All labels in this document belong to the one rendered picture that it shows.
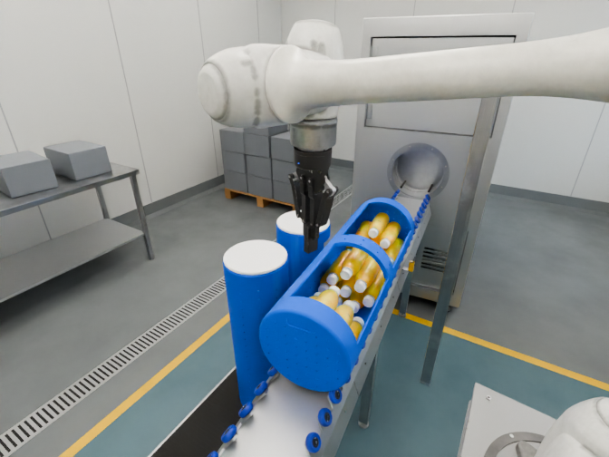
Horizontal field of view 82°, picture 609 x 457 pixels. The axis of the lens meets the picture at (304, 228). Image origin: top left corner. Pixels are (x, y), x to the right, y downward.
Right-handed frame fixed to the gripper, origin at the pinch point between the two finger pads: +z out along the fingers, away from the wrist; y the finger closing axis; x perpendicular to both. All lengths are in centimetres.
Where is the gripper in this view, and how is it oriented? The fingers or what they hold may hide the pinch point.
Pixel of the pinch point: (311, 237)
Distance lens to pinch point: 78.3
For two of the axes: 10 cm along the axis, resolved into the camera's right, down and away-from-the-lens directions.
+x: -7.4, 3.0, -6.0
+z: -0.1, 8.9, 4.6
